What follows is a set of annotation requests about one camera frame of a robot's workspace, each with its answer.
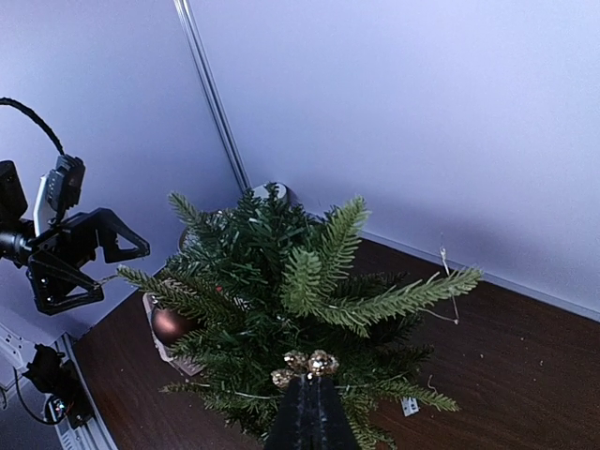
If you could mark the small green christmas tree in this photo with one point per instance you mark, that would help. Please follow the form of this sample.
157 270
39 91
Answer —
282 280

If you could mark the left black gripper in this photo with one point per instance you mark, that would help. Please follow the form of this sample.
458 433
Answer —
55 258

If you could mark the red ball ornament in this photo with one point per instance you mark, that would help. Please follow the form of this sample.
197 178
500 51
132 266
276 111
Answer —
168 325

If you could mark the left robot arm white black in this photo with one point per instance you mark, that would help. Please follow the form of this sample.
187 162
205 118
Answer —
15 229

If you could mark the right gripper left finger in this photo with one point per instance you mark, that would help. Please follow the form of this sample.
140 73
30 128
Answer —
290 430

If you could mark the blue white patterned plate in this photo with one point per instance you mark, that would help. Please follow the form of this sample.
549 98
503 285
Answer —
202 229

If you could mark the gold glitter berry sprig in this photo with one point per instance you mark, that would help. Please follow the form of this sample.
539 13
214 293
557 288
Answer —
317 364

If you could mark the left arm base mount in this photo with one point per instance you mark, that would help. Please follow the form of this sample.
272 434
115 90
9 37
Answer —
50 375

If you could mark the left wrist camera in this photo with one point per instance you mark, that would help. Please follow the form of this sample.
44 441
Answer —
59 190

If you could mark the white ceramic bowl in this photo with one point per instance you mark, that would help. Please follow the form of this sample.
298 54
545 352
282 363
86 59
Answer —
264 195

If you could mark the aluminium front rail frame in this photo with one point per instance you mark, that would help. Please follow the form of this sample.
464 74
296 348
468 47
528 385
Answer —
17 351

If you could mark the left aluminium corner post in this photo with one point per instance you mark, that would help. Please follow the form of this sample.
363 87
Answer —
210 89

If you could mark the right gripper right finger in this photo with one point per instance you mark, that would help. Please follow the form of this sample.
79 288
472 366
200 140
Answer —
328 424

